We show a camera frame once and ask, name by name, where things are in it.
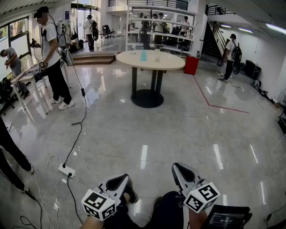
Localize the red bin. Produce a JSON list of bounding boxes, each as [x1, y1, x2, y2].
[[183, 55, 200, 76]]

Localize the black cable with adapter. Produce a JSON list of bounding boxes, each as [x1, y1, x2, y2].
[[0, 171, 43, 229]]

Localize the clothes rack with coats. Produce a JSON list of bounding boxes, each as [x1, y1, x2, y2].
[[55, 18, 78, 48]]

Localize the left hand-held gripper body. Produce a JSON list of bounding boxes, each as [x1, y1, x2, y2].
[[81, 185, 117, 222]]

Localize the white cable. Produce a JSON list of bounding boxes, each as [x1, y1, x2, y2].
[[33, 155, 61, 229]]

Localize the person's right dark shoe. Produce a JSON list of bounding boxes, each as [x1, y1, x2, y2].
[[153, 196, 164, 209]]

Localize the wooden steps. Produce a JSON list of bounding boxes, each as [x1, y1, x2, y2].
[[69, 52, 116, 66]]

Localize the white shelf unit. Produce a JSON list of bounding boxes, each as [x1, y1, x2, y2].
[[126, 4, 200, 57]]

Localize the black screen device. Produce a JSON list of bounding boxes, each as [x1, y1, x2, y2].
[[200, 204, 253, 229]]

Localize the white power strip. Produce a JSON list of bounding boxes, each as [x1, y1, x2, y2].
[[58, 163, 76, 178]]

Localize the person's left forearm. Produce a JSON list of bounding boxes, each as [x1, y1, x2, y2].
[[79, 215, 104, 229]]

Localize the round beige table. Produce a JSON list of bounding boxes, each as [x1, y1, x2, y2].
[[115, 50, 186, 109]]

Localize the person's right forearm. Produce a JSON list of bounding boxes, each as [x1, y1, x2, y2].
[[188, 208, 209, 229]]

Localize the white rectangular table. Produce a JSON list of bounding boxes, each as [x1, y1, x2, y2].
[[10, 64, 72, 115]]

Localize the person's dark shoe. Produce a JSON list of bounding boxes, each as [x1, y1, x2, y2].
[[153, 196, 164, 209], [123, 187, 139, 204]]

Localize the person's left dark shoe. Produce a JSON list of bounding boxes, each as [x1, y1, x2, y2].
[[123, 187, 139, 204]]

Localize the black power cable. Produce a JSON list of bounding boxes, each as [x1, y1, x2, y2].
[[62, 23, 88, 169], [66, 173, 85, 225]]

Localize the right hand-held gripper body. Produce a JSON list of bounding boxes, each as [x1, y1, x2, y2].
[[181, 178, 221, 213]]

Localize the black metal staircase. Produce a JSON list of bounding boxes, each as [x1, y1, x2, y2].
[[202, 4, 232, 59]]

